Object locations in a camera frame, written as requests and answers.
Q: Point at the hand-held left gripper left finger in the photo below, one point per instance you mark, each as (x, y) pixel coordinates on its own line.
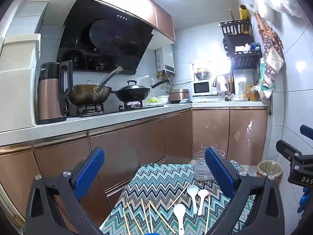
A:
(89, 173)

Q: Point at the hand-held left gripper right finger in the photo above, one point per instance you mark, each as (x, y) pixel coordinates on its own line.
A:
(220, 171)

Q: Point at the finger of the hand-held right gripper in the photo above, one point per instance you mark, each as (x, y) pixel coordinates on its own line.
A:
(286, 149)
(307, 130)

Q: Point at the pink spoon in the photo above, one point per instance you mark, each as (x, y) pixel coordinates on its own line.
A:
(203, 194)

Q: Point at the light blue spoon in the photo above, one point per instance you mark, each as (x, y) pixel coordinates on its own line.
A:
(192, 192)

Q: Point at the white spoon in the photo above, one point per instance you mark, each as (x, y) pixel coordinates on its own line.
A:
(179, 211)

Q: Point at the person's right hand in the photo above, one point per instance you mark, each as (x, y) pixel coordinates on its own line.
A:
(304, 198)

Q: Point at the copper trash bin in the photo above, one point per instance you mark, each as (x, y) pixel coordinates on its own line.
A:
(269, 167)

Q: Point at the copper lower cabinets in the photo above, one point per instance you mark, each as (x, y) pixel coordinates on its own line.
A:
(137, 142)

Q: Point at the copper cabinets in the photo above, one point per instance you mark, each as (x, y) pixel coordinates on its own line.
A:
(137, 0)
(137, 142)

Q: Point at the black gas stove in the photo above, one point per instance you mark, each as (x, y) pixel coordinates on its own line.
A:
(90, 110)

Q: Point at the zigzag patterned tablecloth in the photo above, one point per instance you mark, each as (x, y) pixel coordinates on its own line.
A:
(156, 183)

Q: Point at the teal hanging bag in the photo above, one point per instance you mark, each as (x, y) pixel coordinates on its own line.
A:
(265, 80)

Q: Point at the orange bottle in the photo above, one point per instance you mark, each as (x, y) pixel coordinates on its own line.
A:
(250, 93)

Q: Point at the clear bottle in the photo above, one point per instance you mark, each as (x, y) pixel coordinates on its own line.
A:
(242, 91)

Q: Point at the grey cloth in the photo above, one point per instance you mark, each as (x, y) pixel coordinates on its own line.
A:
(185, 100)

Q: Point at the golden wok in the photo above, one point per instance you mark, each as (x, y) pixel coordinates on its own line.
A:
(85, 95)

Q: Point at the white microwave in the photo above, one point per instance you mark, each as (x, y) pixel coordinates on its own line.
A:
(201, 88)

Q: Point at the copper rice cooker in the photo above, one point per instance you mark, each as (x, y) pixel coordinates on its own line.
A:
(178, 96)

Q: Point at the brown patterned apron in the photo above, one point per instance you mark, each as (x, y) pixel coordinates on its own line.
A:
(271, 51)

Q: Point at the copper and black kettle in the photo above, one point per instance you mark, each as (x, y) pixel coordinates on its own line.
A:
(49, 95)

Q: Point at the glass wok lid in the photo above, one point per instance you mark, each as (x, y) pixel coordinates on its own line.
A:
(84, 85)

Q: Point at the black wok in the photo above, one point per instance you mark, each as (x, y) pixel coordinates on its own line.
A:
(133, 94)

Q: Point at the white bowl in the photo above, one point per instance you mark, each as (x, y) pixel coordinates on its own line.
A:
(164, 99)

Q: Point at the chrome faucet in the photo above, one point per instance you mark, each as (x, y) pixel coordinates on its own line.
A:
(221, 76)

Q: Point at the plate of green vegetables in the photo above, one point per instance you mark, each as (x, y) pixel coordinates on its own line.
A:
(152, 100)

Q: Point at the steel pot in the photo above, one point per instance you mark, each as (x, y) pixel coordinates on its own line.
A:
(203, 74)

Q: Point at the dark wok lid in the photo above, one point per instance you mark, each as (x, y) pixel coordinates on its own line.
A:
(134, 86)

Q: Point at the white and blue rags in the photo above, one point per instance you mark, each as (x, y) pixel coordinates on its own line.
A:
(247, 47)

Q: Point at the large white storage bin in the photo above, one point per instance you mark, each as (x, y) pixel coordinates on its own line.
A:
(17, 98)

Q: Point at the white water heater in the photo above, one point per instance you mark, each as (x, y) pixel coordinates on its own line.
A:
(166, 61)

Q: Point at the yellow roll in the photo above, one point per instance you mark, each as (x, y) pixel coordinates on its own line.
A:
(244, 14)

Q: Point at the clear plastic bags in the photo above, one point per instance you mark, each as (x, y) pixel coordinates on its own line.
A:
(276, 0)

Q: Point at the black range hood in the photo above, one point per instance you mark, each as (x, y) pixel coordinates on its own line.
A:
(102, 36)

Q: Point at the wooden stick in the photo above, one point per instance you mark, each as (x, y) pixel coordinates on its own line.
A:
(231, 14)

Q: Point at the small white storage bin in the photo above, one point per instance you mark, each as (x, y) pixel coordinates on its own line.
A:
(22, 51)

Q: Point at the copper upper cabinets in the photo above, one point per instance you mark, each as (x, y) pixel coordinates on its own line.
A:
(137, 0)

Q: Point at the black wall rack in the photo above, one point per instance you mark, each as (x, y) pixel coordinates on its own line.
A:
(244, 58)

